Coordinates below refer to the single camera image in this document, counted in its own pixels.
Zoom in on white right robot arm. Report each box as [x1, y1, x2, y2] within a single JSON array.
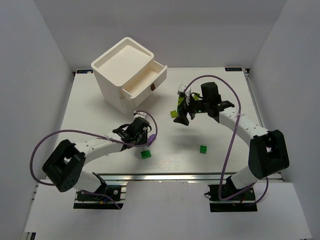
[[174, 82, 290, 196]]

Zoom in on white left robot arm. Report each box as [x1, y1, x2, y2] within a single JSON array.
[[42, 116, 150, 194]]

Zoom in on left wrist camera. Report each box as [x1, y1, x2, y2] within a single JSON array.
[[133, 110, 149, 124]]

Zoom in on blue label sticker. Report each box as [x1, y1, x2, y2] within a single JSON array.
[[76, 69, 93, 74], [224, 67, 243, 72]]

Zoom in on yellow-green and green lego stack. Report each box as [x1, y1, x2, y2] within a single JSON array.
[[177, 96, 185, 116]]

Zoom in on aluminium table rail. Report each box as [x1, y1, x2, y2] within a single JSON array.
[[44, 172, 285, 185]]

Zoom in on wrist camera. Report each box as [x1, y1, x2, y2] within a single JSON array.
[[133, 110, 149, 124], [177, 84, 191, 105]]

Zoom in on blue label sticker left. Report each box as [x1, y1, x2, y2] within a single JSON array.
[[76, 69, 93, 74]]

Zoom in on green lego brick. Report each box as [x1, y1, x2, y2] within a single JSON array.
[[199, 145, 207, 154], [140, 150, 152, 160]]

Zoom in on white three-drawer cabinet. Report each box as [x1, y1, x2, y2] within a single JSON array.
[[91, 37, 168, 115]]

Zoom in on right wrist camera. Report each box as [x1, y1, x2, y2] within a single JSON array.
[[177, 84, 191, 105]]

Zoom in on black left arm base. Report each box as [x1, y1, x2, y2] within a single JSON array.
[[73, 183, 127, 210]]

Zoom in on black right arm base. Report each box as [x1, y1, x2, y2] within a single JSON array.
[[204, 183, 258, 214]]

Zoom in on purple sloped lego piece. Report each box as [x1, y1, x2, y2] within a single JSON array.
[[147, 134, 157, 146]]

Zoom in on yellow-green small lego brick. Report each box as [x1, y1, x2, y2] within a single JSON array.
[[170, 110, 178, 118]]

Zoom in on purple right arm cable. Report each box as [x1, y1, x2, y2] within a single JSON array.
[[184, 74, 270, 206]]

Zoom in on blue label sticker right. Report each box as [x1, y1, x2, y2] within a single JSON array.
[[224, 67, 243, 72]]

